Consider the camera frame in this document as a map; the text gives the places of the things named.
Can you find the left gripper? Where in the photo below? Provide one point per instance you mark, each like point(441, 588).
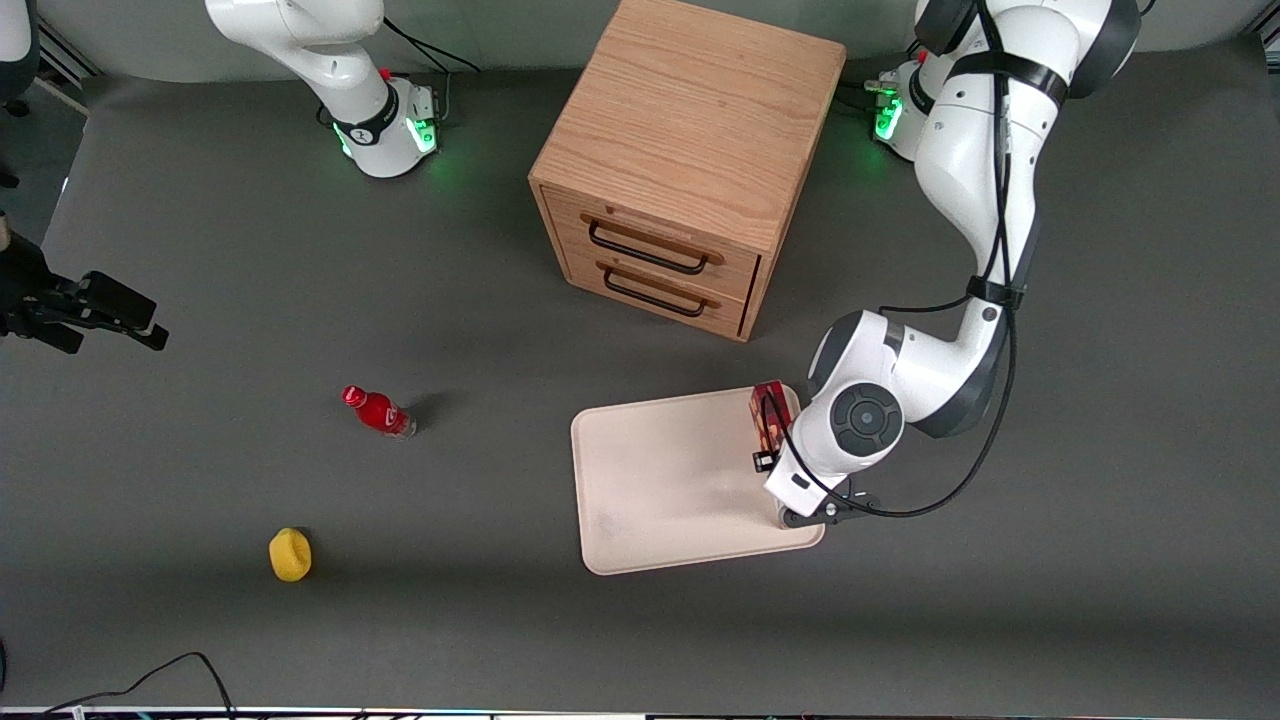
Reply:
point(763, 461)

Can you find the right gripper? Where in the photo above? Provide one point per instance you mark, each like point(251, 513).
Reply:
point(28, 290)

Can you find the red cookie box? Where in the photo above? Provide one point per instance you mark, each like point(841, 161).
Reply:
point(768, 391)

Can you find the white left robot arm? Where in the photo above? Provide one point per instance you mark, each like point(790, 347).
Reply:
point(980, 150)

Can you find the beige plastic tray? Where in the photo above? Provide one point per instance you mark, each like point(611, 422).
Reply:
point(670, 480)

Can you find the wooden drawer front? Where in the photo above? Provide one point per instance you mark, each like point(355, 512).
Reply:
point(650, 300)
point(650, 235)

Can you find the red soda bottle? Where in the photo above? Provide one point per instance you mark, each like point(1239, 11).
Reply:
point(382, 412)

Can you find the yellow sponge ball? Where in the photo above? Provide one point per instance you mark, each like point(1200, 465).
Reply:
point(290, 555)

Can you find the wooden drawer cabinet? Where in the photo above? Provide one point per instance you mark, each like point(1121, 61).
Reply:
point(690, 110)

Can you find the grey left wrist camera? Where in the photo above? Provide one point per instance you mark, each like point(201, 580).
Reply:
point(820, 513)

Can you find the aluminium frame profile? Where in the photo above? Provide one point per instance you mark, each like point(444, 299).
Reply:
point(65, 60)

